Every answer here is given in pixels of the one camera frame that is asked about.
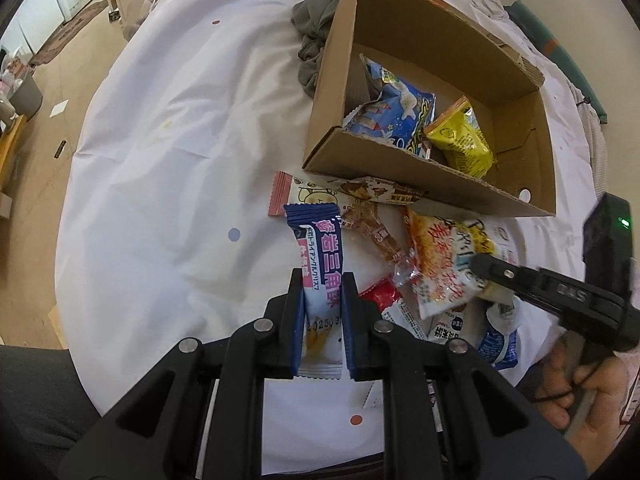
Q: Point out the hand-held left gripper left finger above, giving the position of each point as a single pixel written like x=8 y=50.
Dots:
x=298 y=322

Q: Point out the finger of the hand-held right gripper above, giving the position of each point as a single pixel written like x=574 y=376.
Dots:
x=530 y=282

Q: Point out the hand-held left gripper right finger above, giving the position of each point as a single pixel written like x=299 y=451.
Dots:
x=351 y=332

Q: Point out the white black-lettered snack packet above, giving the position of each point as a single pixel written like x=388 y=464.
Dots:
x=492 y=240

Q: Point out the navy white snack packet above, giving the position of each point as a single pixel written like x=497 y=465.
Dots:
x=320 y=265

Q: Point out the orange red white snack packet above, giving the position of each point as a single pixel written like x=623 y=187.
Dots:
x=435 y=260

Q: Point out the cardboard box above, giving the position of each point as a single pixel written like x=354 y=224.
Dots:
x=400 y=35

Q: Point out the person's right hand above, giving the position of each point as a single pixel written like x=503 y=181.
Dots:
x=555 y=390

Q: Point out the blue white snack packet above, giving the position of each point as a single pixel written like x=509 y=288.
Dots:
x=495 y=345

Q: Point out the clear brown candy packet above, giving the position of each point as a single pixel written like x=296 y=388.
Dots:
x=375 y=235

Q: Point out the pink-edged cartoon snack packet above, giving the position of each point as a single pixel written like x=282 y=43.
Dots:
x=305 y=195

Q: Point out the brown red snack packet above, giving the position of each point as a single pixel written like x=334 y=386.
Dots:
x=385 y=190

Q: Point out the green yellow patterned snack packet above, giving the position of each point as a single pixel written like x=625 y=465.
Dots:
x=423 y=135

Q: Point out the blue starry snack packet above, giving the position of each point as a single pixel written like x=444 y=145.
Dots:
x=395 y=102

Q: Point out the white printed bed sheet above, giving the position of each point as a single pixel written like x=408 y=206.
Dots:
x=175 y=110

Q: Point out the person's dark trouser leg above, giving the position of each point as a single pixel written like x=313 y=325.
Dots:
x=40 y=400

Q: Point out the grey cloth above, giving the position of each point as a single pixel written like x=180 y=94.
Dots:
x=315 y=20

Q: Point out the wooden furniture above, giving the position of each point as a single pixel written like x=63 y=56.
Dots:
x=10 y=150

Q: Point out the grey bin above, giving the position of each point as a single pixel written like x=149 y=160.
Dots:
x=27 y=97

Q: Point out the patterned floor rug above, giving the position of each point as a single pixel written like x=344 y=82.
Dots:
x=70 y=35

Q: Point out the white cabinet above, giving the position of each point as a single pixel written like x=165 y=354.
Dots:
x=35 y=20

